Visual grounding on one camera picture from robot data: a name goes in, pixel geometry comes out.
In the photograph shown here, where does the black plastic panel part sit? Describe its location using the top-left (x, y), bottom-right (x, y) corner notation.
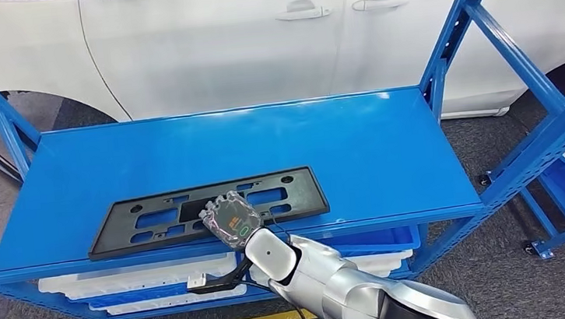
top-left (81, 163), bottom-right (334, 262)

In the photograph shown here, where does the blue metal shelf rack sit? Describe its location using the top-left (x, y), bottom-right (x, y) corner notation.
top-left (0, 0), bottom-right (565, 319)

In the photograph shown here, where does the white car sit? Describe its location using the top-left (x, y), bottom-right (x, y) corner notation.
top-left (0, 0), bottom-right (565, 165)

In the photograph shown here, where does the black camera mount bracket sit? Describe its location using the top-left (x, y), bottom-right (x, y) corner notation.
top-left (184, 256), bottom-right (258, 296)

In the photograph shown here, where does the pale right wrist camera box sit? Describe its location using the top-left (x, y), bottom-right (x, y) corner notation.
top-left (186, 272), bottom-right (209, 291)

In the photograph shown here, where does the black camera cable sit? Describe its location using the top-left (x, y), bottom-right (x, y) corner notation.
top-left (252, 275), bottom-right (310, 319)

